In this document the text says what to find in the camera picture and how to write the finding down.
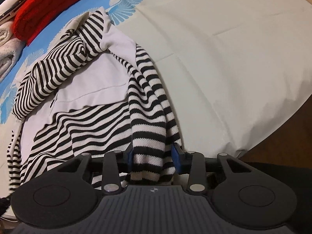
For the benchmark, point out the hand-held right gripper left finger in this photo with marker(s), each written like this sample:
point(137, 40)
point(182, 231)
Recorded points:
point(129, 160)

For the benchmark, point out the red folded blanket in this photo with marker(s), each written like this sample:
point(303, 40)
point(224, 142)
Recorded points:
point(43, 9)

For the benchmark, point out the blue patterned bed sheet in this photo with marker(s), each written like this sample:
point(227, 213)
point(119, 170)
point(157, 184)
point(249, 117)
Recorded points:
point(219, 65)

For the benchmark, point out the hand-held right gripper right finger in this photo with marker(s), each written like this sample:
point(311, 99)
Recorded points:
point(176, 159)

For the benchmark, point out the striped and white knit top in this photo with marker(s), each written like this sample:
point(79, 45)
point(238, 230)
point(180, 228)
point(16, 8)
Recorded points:
point(97, 85)

